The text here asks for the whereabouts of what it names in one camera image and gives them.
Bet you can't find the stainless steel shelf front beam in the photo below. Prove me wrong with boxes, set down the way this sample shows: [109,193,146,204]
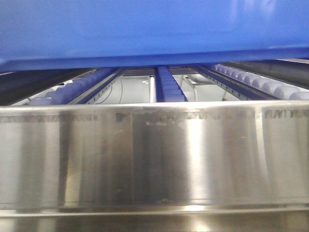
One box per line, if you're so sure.
[0,101,309,232]

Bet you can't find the white roller track left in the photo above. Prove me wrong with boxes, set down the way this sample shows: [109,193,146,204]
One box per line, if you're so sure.
[13,68,127,106]

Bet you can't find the white roller track right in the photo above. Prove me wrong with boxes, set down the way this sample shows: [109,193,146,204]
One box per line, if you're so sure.
[192,64,309,101]

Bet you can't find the roller track centre upper shelf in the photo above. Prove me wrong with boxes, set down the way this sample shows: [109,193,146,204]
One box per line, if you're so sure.
[154,66,188,102]

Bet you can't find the light blue ribbed crate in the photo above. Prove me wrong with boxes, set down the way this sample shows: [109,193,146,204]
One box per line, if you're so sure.
[0,0,309,71]

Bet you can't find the white roller track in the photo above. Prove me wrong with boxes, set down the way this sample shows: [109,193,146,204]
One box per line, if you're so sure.
[192,64,309,101]
[13,68,127,106]

